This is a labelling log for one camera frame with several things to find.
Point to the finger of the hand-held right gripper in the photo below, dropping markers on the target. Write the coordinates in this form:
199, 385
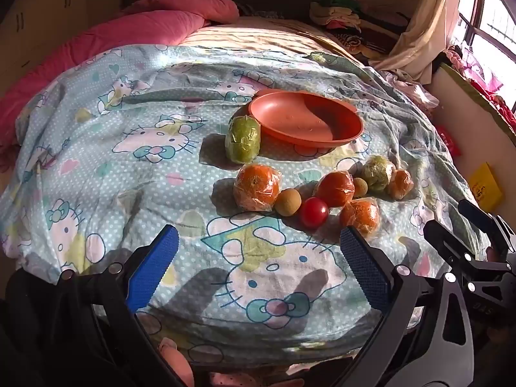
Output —
475, 209
445, 242

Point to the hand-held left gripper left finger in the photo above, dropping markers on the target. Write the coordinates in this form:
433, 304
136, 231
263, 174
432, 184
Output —
155, 268

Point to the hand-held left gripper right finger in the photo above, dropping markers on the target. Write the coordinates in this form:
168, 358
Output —
365, 268

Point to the plastic-wrapped orange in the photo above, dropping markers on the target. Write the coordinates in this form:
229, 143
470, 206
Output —
360, 216
334, 188
257, 187
400, 184

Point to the red cherry tomato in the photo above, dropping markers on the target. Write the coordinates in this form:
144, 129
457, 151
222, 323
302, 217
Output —
314, 211

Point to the brown longan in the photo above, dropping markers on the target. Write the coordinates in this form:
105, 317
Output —
288, 201
360, 187

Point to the small green citrus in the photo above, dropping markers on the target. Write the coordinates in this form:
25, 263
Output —
377, 173

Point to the large green citrus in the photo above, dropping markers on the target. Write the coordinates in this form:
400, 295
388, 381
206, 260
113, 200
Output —
242, 139

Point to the orange plastic bowl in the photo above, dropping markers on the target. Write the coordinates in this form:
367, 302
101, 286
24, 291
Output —
306, 119

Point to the yellow paper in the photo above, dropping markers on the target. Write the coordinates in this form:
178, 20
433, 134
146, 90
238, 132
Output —
485, 187

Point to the red plastic bag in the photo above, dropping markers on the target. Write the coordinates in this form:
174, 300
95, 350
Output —
448, 141

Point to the cartoon cat printed blanket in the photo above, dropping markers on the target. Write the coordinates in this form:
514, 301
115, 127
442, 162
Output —
121, 177

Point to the pink floral cloth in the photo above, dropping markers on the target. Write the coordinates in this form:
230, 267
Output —
411, 92

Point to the pink clothes by window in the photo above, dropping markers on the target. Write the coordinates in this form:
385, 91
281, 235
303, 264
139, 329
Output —
479, 72

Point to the cream curtain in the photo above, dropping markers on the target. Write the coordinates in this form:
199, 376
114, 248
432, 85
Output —
423, 28

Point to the window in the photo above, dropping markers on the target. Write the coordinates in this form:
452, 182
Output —
492, 20

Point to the pink quilt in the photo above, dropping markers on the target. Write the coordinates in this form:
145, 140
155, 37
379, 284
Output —
121, 32

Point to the pile of folded clothes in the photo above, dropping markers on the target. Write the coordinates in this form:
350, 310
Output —
338, 14

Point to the beige striped bed sheet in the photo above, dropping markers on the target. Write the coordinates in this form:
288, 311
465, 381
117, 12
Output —
274, 36

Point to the dark striped pillow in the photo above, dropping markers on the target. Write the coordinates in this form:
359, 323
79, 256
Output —
254, 10

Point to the cream wardrobe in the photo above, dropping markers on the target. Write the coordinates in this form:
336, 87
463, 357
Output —
36, 16

